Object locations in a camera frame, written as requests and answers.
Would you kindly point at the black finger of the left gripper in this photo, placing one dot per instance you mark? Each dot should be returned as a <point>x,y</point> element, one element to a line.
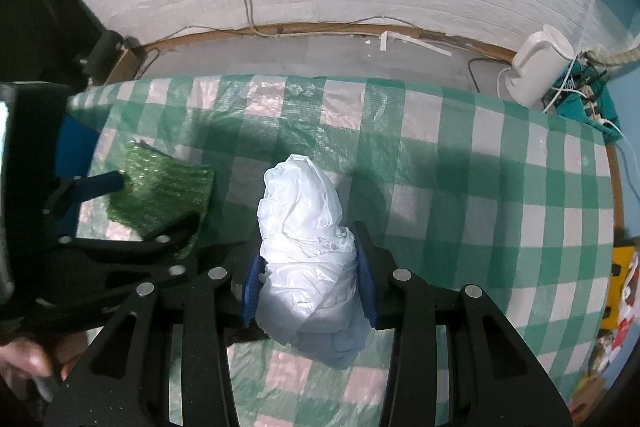
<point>162,242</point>

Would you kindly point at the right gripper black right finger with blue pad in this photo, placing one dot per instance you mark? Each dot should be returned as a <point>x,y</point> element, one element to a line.
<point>493,377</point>

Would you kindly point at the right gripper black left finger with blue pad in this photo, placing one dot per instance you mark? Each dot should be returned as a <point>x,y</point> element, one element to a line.
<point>123,377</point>

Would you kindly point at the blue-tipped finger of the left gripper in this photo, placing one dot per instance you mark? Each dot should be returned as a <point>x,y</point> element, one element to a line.
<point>62,209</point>

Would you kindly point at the green glitter cloth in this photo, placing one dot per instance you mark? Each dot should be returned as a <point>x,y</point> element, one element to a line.
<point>158,189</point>

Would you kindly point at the white plastic bag bundle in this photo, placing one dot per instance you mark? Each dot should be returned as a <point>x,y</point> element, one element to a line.
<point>310,299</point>

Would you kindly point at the person's hand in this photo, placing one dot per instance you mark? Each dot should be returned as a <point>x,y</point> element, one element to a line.
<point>23,358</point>

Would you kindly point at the blue cardboard box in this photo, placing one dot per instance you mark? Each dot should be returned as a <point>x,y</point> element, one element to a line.
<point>75,148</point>

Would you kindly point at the yellow black toy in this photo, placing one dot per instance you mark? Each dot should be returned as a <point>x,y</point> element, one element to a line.
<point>622,301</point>

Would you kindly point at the green checkered tablecloth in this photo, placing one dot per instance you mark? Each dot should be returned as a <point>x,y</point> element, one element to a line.
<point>460,188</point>

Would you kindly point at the white electric kettle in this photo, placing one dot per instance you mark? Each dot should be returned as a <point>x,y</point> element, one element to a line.
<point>537,65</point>

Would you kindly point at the teal basket with cables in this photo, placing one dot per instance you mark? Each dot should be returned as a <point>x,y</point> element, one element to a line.
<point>581,94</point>

